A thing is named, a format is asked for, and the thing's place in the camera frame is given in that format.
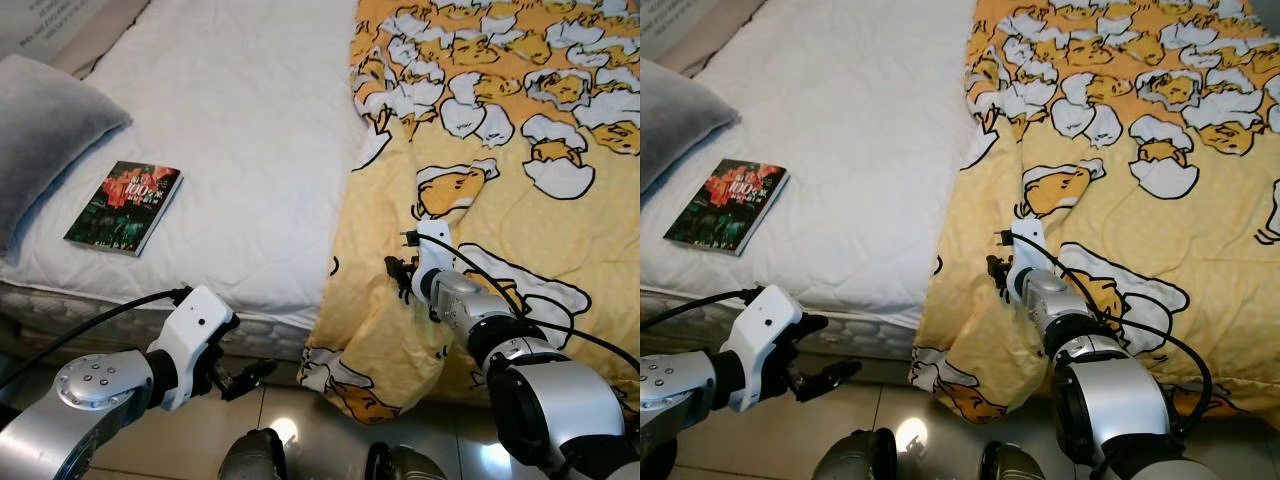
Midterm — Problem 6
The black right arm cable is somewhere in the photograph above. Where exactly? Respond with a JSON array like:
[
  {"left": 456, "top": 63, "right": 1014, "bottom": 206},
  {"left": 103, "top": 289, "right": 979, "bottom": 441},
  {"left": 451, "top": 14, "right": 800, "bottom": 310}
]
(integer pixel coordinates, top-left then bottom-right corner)
[
  {"left": 1000, "top": 230, "right": 1216, "bottom": 446},
  {"left": 400, "top": 230, "right": 641, "bottom": 376}
]

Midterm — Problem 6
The yellow cartoon egg blanket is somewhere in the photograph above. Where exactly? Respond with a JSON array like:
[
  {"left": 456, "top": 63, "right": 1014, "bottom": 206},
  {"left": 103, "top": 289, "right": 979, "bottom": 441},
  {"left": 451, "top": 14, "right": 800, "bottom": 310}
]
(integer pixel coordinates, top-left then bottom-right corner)
[
  {"left": 298, "top": 0, "right": 641, "bottom": 427},
  {"left": 908, "top": 0, "right": 1280, "bottom": 427}
]

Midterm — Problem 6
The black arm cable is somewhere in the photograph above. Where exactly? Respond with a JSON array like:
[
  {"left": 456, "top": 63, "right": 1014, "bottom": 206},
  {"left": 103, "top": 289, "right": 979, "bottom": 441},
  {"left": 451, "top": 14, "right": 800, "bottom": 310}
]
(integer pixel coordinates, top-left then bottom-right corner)
[
  {"left": 400, "top": 230, "right": 641, "bottom": 376},
  {"left": 0, "top": 286, "right": 193, "bottom": 393},
  {"left": 640, "top": 286, "right": 766, "bottom": 331},
  {"left": 1000, "top": 230, "right": 1216, "bottom": 446}
]

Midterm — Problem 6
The grey robot right leg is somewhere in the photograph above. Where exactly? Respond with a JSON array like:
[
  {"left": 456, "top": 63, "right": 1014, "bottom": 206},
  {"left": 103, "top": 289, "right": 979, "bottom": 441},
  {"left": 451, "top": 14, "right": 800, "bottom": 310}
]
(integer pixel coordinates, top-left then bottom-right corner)
[
  {"left": 978, "top": 443, "right": 1051, "bottom": 480},
  {"left": 365, "top": 443, "right": 451, "bottom": 480}
]

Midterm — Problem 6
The dark paperback book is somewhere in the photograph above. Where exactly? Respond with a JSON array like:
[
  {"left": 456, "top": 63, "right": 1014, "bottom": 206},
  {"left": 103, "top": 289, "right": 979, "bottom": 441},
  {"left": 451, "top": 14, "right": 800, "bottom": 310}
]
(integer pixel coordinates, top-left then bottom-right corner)
[
  {"left": 63, "top": 160, "right": 184, "bottom": 259},
  {"left": 662, "top": 160, "right": 791, "bottom": 259}
]

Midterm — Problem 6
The grey fleece pillow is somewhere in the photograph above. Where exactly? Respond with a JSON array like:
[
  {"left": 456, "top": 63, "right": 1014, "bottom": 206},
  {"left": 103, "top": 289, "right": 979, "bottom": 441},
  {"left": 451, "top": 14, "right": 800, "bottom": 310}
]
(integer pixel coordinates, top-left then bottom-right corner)
[
  {"left": 640, "top": 60, "right": 742, "bottom": 197},
  {"left": 0, "top": 55, "right": 133, "bottom": 257}
]

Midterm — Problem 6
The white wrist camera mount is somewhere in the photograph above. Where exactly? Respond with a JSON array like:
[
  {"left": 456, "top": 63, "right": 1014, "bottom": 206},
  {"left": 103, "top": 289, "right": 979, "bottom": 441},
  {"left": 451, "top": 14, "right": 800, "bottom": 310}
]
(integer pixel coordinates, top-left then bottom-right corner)
[
  {"left": 410, "top": 219, "right": 457, "bottom": 303},
  {"left": 1003, "top": 219, "right": 1047, "bottom": 301},
  {"left": 143, "top": 284, "right": 240, "bottom": 414},
  {"left": 713, "top": 284, "right": 806, "bottom": 414}
]

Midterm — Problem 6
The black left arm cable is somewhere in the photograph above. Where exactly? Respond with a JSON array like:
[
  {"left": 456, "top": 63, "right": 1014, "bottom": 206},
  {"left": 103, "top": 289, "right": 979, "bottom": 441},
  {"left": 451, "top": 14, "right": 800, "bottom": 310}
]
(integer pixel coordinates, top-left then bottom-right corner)
[
  {"left": 640, "top": 286, "right": 766, "bottom": 331},
  {"left": 0, "top": 286, "right": 193, "bottom": 393}
]

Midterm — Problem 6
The beige patterned mattress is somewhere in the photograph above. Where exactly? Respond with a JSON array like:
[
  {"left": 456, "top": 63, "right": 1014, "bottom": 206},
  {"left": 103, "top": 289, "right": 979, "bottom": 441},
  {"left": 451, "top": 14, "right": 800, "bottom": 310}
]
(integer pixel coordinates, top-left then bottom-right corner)
[
  {"left": 640, "top": 285, "right": 927, "bottom": 363},
  {"left": 0, "top": 280, "right": 323, "bottom": 363}
]

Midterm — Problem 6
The grey robot leg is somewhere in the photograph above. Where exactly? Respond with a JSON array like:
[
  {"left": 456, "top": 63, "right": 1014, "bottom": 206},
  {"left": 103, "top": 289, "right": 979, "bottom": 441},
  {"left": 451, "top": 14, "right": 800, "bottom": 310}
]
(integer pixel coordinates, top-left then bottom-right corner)
[
  {"left": 365, "top": 443, "right": 451, "bottom": 480},
  {"left": 978, "top": 443, "right": 1051, "bottom": 480},
  {"left": 812, "top": 428, "right": 897, "bottom": 480},
  {"left": 218, "top": 428, "right": 291, "bottom": 480}
]

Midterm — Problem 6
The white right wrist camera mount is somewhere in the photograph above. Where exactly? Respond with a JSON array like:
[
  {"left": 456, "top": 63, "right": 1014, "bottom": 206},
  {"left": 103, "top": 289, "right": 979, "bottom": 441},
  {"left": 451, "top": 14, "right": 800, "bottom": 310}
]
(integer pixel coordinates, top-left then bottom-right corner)
[
  {"left": 410, "top": 219, "right": 457, "bottom": 303},
  {"left": 1003, "top": 219, "right": 1047, "bottom": 301}
]

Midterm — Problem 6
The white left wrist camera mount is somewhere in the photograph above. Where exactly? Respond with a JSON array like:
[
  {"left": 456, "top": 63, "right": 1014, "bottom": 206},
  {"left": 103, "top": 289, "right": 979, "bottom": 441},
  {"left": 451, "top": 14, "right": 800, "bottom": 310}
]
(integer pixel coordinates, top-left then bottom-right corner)
[
  {"left": 713, "top": 284, "right": 806, "bottom": 414},
  {"left": 143, "top": 284, "right": 240, "bottom": 414}
]

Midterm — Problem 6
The grey robot left leg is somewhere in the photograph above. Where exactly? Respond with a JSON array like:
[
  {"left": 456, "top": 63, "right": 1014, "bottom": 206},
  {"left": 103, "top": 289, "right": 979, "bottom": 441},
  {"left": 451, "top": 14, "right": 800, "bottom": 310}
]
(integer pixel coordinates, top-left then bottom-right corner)
[
  {"left": 218, "top": 428, "right": 291, "bottom": 480},
  {"left": 812, "top": 428, "right": 897, "bottom": 480}
]

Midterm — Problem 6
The white quilted mattress pad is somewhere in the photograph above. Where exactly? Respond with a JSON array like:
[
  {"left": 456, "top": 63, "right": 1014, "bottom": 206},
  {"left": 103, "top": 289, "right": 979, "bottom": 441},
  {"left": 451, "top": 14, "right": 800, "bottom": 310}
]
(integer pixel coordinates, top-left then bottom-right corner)
[
  {"left": 640, "top": 0, "right": 1001, "bottom": 333},
  {"left": 0, "top": 0, "right": 377, "bottom": 333}
]

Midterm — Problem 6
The grey printed headboard cushion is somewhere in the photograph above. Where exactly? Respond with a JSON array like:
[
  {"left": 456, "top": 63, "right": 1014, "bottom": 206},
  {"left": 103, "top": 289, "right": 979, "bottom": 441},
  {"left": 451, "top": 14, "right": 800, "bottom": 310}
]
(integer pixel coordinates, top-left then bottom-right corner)
[
  {"left": 0, "top": 0, "right": 151, "bottom": 77},
  {"left": 640, "top": 0, "right": 767, "bottom": 77}
]

